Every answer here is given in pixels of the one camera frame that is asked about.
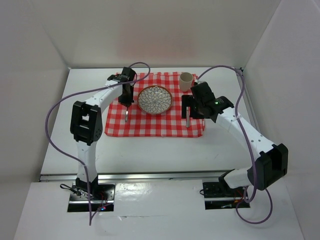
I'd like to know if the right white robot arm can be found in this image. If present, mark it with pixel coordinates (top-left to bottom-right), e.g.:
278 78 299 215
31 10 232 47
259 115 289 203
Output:
181 82 289 196

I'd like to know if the silver table knife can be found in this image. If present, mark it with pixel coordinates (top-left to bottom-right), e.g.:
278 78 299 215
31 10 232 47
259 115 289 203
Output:
185 106 190 128

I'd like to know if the patterned plate brown rim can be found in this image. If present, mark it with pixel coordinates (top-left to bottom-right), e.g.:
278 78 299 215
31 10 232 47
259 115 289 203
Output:
137 85 173 115

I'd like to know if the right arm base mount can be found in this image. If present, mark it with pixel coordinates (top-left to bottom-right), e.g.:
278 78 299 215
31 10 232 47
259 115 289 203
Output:
199 182 250 210

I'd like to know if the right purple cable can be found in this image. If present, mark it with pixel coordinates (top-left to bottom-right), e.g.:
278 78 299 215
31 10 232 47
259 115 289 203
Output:
197 65 273 224

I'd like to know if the aluminium right side rail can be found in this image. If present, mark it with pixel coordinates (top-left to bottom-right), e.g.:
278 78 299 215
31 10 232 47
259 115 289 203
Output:
236 67 261 132

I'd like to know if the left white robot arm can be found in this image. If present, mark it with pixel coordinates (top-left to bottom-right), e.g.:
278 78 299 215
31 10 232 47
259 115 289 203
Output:
70 67 137 200

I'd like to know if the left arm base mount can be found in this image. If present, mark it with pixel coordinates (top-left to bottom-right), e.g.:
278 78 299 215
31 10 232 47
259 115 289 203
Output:
60 183 116 213

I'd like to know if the aluminium rail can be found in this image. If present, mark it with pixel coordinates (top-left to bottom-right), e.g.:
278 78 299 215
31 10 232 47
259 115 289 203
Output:
236 67 261 132
39 170 227 182

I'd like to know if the brown paper cup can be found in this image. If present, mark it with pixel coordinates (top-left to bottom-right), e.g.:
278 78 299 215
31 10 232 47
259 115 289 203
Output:
179 72 194 92

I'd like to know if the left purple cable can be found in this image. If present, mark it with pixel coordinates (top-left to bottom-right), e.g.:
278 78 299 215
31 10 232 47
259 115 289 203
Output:
44 61 151 226

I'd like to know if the aluminium front rail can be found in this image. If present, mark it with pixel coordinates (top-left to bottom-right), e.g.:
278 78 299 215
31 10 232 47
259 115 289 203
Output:
39 170 227 182

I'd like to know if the purple cable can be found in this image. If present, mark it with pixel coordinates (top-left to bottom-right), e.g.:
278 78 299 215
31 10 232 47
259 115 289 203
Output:
44 61 151 226
197 65 273 224

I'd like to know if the silver fork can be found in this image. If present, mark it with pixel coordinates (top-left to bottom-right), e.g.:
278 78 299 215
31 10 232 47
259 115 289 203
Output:
125 106 129 123

